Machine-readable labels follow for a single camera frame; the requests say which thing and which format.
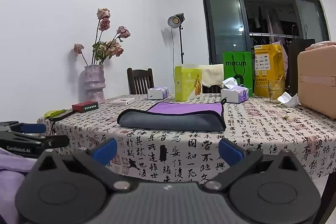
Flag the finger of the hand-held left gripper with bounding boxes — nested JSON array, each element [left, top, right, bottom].
[[0, 121, 47, 134], [37, 135, 70, 149]]

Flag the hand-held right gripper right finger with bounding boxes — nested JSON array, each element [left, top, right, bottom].
[[203, 138, 300, 193]]

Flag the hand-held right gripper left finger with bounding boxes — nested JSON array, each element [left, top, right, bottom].
[[35, 138, 139, 193]]

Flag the grey and purple towel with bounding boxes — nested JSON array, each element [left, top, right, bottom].
[[117, 99, 227, 132]]

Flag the light purple cloth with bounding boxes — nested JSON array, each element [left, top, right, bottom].
[[0, 147, 40, 189]]

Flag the green packet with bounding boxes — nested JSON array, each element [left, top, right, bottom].
[[44, 109, 67, 119]]

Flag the calligraphy print tablecloth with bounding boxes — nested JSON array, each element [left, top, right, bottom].
[[37, 94, 336, 185]]

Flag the red flat box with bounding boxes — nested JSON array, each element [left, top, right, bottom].
[[72, 101, 99, 112]]

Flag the white flat box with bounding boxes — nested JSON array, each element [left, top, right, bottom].
[[109, 97, 135, 106]]

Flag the purple tissue pack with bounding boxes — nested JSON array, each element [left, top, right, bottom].
[[220, 77, 249, 104], [147, 86, 169, 101]]

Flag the pink speckled vase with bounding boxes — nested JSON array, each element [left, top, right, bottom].
[[84, 64, 106, 104]]

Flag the clear drinking glass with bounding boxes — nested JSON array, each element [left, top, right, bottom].
[[268, 80, 285, 104]]

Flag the white paper slip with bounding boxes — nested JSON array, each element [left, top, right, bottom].
[[277, 92, 300, 107]]

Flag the dark wooden chair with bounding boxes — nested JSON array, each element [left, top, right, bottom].
[[127, 68, 155, 95]]

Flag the cream cloth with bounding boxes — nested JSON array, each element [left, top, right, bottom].
[[199, 64, 224, 88]]

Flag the yellow-green carton box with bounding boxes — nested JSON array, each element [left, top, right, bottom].
[[175, 64, 203, 102]]

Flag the green paper bag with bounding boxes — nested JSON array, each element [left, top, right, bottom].
[[223, 51, 253, 97]]

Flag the yellow paper bag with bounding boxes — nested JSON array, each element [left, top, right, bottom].
[[254, 42, 289, 97]]

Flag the dried pink roses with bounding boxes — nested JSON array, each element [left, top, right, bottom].
[[73, 8, 131, 65]]

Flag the pink hard case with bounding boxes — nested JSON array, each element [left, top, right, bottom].
[[297, 42, 336, 120]]

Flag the black bag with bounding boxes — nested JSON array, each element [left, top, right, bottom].
[[285, 38, 315, 94]]

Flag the dark sliding glass door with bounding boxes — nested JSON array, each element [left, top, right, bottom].
[[201, 0, 331, 65]]

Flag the hanging clothes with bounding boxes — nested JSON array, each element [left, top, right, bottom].
[[253, 5, 285, 35]]

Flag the studio light on stand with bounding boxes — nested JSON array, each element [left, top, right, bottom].
[[167, 13, 186, 64]]

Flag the black strap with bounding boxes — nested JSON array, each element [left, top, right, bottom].
[[49, 110, 76, 135]]

